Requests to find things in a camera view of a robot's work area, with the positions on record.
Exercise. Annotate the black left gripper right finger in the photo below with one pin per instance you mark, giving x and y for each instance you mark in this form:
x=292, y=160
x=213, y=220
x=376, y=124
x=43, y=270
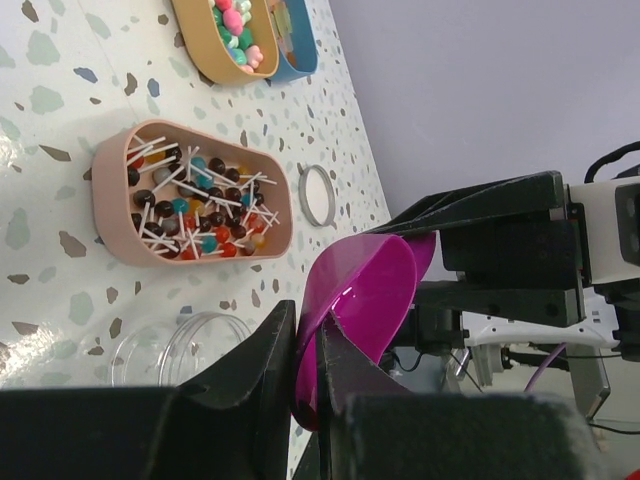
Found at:
x=370, y=427

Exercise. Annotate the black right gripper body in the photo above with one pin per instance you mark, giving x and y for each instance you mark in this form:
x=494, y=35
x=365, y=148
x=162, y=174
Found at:
x=528, y=251

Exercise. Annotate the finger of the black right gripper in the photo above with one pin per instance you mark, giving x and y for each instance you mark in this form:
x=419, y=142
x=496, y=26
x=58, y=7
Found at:
x=470, y=205
x=538, y=306

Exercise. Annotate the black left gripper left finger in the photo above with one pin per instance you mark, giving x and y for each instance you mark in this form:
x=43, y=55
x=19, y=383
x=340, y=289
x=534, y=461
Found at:
x=231, y=421

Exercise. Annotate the magenta plastic scoop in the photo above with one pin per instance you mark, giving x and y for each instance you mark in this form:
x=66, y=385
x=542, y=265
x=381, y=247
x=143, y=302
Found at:
x=367, y=282

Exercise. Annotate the pink tray of lollipops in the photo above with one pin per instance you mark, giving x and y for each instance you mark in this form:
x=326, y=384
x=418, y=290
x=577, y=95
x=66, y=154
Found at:
x=167, y=195

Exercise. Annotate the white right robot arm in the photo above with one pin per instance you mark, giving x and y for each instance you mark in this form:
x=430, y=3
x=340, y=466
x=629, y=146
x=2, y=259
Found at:
x=611, y=322

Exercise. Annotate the blue tray of wrapped candies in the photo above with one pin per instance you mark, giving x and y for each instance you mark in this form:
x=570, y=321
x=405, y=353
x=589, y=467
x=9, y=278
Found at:
x=293, y=31

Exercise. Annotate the tan tray of star candies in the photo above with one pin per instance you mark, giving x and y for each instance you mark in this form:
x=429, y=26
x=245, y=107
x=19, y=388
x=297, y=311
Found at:
x=230, y=42

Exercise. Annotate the clear glass jar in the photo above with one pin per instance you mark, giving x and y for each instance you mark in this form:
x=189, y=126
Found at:
x=170, y=353

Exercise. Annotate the round silver jar lid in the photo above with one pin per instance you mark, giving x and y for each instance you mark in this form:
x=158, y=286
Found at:
x=317, y=196

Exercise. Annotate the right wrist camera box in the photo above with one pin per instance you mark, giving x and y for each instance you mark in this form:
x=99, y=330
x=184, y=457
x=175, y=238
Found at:
x=611, y=219

